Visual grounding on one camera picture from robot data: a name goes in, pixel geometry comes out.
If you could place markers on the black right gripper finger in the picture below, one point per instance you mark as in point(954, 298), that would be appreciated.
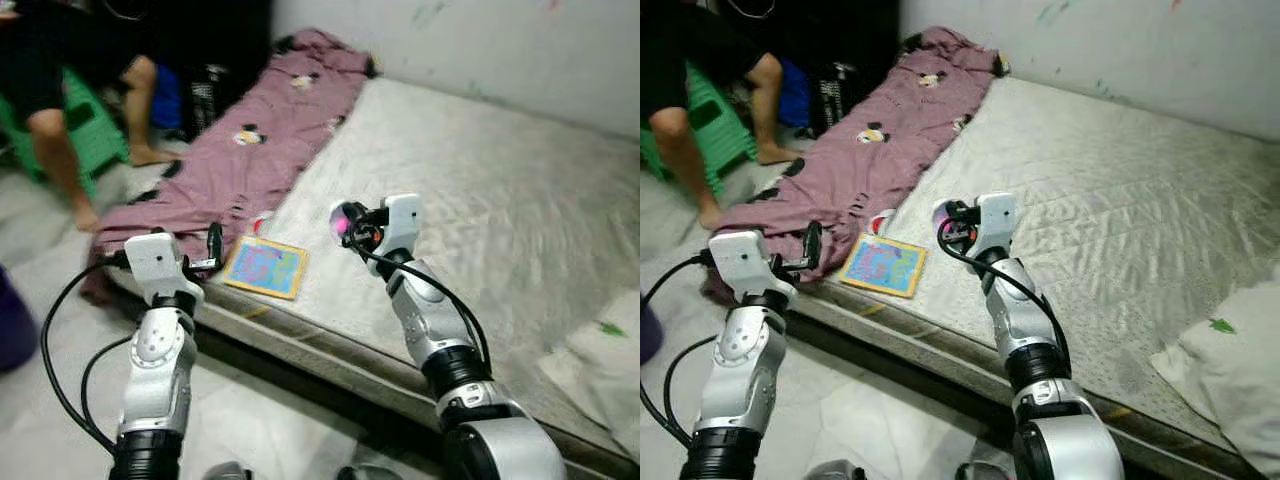
point(953, 203)
point(356, 244)
point(350, 207)
point(955, 241)

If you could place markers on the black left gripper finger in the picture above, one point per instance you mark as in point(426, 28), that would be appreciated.
point(215, 248)
point(812, 248)

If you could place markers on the small pink ball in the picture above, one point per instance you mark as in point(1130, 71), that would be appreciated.
point(945, 217)
point(344, 224)

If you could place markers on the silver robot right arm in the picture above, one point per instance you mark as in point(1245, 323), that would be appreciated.
point(1020, 310)
point(430, 320)

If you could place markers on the small red white object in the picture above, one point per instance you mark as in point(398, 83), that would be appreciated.
point(262, 222)
point(882, 220)

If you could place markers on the purple cartoon print blanket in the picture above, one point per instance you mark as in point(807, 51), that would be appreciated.
point(870, 160)
point(260, 150)

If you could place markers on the grey quilted mattress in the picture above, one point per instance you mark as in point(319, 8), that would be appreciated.
point(1100, 200)
point(480, 200)

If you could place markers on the blue bag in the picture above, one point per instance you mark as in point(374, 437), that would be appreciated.
point(793, 95)
point(165, 100)

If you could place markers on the green plastic stool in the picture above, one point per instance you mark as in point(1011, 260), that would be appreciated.
point(720, 120)
point(95, 130)

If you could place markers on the purple plastic bin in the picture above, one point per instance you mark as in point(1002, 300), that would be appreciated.
point(648, 335)
point(12, 325)

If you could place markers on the silver robot left leg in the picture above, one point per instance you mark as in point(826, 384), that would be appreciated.
point(835, 471)
point(227, 472)

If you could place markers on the black wooden cabinet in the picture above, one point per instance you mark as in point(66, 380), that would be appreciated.
point(235, 30)

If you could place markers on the white pillow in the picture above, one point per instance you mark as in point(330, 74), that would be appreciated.
point(605, 370)
point(1230, 370)

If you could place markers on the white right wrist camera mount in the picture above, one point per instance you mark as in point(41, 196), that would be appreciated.
point(997, 220)
point(403, 222)

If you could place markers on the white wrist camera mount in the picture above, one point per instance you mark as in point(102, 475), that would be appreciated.
point(155, 262)
point(997, 220)
point(403, 222)
point(745, 262)

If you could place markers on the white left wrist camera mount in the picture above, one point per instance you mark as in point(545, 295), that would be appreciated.
point(745, 262)
point(155, 262)

